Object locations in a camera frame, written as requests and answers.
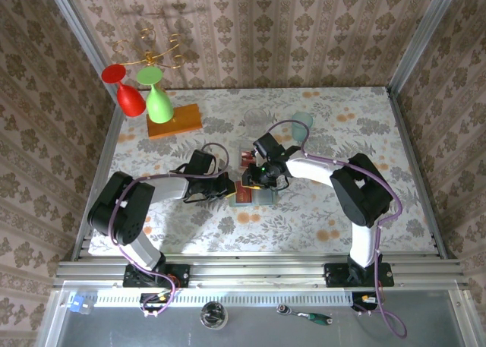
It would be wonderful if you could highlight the green card holder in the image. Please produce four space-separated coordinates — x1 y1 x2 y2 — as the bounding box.
229 181 279 207

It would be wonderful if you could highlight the floral table cover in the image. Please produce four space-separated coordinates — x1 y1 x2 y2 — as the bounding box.
87 87 437 255

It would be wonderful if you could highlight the teal plastic cup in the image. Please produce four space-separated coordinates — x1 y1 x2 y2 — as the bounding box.
291 111 314 142

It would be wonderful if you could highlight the clear glass tumbler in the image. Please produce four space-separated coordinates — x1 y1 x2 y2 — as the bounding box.
242 108 270 138

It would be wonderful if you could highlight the orange wooden base block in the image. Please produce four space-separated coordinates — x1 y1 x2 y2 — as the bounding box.
146 103 204 140

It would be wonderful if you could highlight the green wine glass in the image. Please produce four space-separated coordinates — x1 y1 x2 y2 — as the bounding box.
136 66 175 125

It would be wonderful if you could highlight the red wine glass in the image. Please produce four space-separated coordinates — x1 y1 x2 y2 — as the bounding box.
101 63 147 118

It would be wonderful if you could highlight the silver metal cup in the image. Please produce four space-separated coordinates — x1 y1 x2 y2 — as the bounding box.
200 301 229 330

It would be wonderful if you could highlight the black power connector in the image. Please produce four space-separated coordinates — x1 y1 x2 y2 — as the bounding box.
139 292 172 313
351 292 380 313

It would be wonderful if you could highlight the blue plastic connector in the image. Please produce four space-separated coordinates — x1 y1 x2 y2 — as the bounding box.
69 295 95 316

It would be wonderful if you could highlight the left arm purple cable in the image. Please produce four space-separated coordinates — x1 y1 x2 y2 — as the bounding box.
108 141 231 318

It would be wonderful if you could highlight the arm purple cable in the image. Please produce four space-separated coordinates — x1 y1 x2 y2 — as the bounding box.
108 141 231 318
265 119 408 339

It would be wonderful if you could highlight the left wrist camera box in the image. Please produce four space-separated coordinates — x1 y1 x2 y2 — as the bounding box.
188 149 217 175

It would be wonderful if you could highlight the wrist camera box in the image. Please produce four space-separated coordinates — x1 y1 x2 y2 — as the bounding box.
188 149 217 175
253 132 286 162

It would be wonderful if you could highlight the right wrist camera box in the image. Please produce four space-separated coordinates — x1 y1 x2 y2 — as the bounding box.
253 132 286 162

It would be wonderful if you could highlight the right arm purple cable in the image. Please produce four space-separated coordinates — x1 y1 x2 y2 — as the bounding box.
265 119 408 339

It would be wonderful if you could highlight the aluminium mounting rail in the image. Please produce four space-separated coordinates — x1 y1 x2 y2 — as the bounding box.
52 257 471 290

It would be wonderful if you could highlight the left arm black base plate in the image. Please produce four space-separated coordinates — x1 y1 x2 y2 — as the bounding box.
122 263 191 289

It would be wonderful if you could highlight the white slotted cable duct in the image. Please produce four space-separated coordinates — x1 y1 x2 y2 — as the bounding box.
93 289 355 308

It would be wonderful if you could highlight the aluminium table side rail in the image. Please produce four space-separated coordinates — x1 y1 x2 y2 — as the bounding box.
71 103 125 263
386 85 450 260

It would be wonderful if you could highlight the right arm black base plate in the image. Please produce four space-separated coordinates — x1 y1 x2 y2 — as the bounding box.
323 262 395 289

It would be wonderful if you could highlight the gold wire glass rack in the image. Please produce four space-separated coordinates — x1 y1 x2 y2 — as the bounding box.
112 27 187 71

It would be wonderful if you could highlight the ratchet wrench green handle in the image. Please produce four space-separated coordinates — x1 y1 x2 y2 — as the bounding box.
276 303 333 326

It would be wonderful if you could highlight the aluminium frame post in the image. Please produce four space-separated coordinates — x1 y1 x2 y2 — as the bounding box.
42 0 119 104
386 0 463 94

